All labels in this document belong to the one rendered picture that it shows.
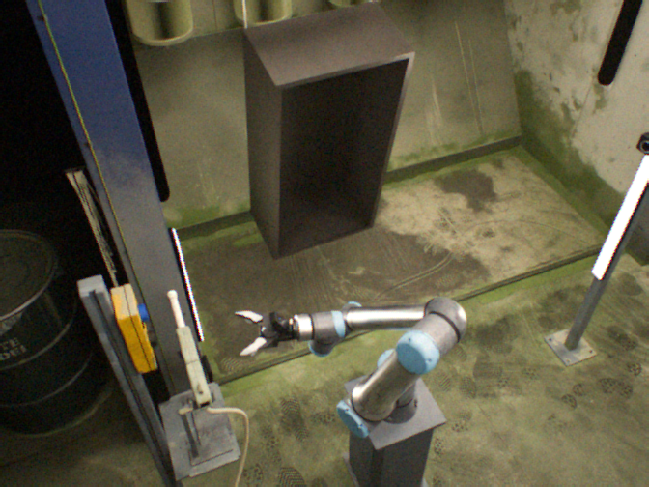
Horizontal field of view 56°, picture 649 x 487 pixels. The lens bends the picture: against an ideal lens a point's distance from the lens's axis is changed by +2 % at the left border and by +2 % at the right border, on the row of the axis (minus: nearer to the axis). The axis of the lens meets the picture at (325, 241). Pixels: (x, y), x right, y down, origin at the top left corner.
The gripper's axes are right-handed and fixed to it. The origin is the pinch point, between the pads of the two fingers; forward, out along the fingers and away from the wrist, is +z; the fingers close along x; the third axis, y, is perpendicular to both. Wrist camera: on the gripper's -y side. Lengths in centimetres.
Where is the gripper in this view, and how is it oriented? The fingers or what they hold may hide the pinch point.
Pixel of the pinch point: (236, 332)
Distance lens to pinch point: 202.5
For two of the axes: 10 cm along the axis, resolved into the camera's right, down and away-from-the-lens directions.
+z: -9.7, 0.8, -2.4
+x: -2.0, -8.1, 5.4
